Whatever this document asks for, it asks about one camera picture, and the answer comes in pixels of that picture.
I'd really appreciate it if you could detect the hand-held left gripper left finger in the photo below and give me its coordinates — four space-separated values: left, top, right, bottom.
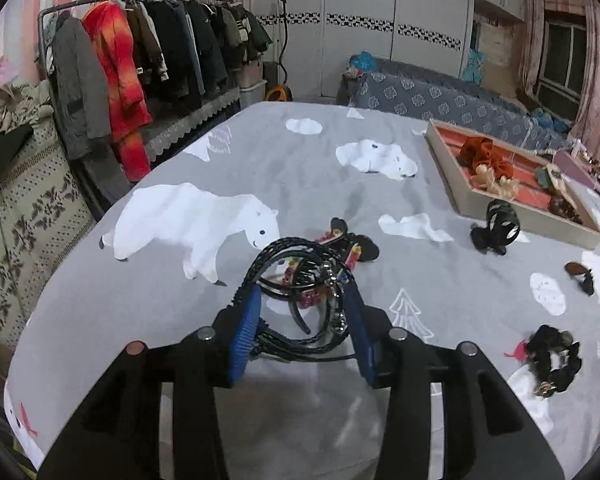
37 285 263 480

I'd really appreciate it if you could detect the pink storage box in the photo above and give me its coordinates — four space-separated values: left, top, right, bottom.
237 59 263 88

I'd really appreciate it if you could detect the teal hanging cloth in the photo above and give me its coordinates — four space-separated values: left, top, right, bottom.
467 47 486 83

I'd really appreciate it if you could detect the orange red hanging jacket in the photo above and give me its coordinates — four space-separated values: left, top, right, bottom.
82 1 153 183

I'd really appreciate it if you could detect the black hair claw clip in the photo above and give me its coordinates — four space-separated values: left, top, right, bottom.
470 199 522 256

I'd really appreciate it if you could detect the large window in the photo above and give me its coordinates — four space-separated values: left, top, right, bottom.
537 22 588 121

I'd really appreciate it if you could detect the colourful woven bracelet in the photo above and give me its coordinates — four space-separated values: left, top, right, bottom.
282 216 381 311

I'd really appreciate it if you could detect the row of dark hanging clothes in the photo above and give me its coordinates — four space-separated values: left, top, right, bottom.
125 0 273 98

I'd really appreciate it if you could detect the small dark brown hair clip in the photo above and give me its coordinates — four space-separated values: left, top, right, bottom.
564 261 596 297

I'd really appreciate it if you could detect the cream scrunchie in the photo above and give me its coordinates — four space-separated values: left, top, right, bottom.
470 165 521 200

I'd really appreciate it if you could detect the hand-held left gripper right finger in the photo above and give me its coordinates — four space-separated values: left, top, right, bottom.
342 280 566 480

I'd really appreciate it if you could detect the beige jewelry tray red lining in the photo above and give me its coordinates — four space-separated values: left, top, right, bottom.
425 119 600 251

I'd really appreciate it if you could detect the pile of light clothes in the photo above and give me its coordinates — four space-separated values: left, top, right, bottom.
0 80 56 133

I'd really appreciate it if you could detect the black scrunchie with gold beads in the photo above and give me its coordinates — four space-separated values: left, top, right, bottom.
525 325 583 398

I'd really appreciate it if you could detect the grey lace-trimmed cover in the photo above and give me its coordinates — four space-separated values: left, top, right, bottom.
140 87 241 163

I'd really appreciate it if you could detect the orange scrunchie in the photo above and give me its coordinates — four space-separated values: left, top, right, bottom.
455 136 513 177

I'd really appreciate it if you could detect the black braided cord bundle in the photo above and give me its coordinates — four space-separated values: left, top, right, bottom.
235 237 358 363

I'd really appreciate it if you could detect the grey hanging coat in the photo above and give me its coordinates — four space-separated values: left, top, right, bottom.
50 12 131 201

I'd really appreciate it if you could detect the white storage box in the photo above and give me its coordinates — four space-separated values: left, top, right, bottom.
240 80 268 111

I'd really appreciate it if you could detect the grey polar bear bed sheet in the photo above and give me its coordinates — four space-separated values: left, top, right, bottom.
2 101 600 480

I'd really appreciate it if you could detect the garment steamer with orange base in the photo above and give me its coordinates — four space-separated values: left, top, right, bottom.
265 0 296 103

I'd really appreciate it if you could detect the cream patterned couch cover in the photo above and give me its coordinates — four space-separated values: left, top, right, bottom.
0 120 98 351

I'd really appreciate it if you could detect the black cloth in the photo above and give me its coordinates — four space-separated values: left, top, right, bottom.
0 125 35 191

